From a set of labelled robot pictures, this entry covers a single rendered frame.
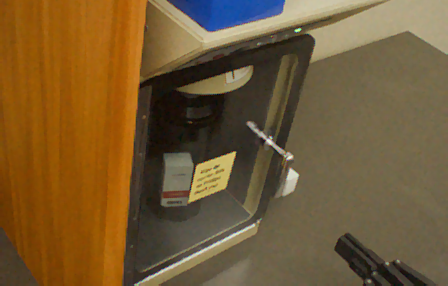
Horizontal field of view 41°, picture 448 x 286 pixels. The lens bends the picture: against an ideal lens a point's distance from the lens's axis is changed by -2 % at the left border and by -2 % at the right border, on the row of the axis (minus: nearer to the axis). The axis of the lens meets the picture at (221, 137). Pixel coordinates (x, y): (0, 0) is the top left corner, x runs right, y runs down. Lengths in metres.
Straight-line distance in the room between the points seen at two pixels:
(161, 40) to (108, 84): 0.09
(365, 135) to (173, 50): 0.95
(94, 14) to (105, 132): 0.12
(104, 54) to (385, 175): 0.95
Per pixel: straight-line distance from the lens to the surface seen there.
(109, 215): 0.69
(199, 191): 0.92
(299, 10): 0.66
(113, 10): 0.53
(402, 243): 1.27
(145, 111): 0.74
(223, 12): 0.58
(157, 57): 0.64
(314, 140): 1.44
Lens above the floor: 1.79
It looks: 38 degrees down
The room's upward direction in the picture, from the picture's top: 12 degrees clockwise
